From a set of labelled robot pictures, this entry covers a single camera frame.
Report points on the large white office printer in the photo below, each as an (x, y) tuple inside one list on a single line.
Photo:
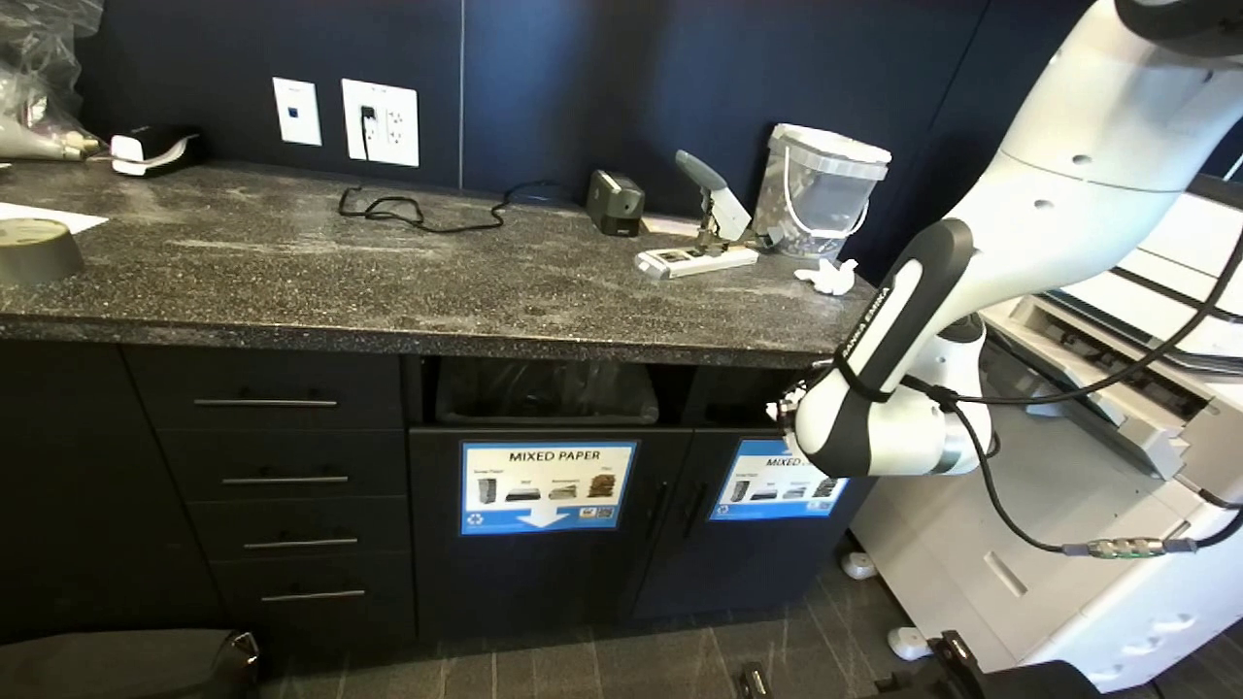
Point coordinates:
[(1101, 534)]

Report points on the black drawer cabinet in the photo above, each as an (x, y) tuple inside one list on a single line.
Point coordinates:
[(294, 471)]

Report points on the left black bin liner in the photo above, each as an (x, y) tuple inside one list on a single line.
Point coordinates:
[(544, 394)]

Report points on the right mixed paper sign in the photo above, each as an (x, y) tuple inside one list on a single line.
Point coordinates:
[(776, 481)]

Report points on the white power outlet plate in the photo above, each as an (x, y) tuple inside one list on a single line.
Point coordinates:
[(383, 121)]

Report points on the left mixed paper sign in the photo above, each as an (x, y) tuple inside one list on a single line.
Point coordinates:
[(540, 486)]

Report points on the white blank wall plate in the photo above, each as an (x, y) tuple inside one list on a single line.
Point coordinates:
[(298, 111)]

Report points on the white tape dispenser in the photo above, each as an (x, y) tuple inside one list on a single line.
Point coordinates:
[(148, 147)]

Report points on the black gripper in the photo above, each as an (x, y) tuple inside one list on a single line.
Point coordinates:
[(787, 405)]

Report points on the clear plastic bucket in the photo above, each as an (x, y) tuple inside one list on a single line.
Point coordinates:
[(818, 189)]

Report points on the crumpled clear plastic bag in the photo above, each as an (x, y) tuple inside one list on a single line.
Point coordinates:
[(42, 111)]

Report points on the grey tape roll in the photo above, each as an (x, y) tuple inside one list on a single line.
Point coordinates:
[(35, 249)]

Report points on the white paper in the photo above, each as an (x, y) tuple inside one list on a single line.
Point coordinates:
[(830, 275)]

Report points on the mixed paper sign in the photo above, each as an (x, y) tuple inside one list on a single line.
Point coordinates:
[(540, 486), (776, 481)]

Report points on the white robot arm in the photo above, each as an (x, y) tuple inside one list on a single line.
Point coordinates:
[(1110, 138)]

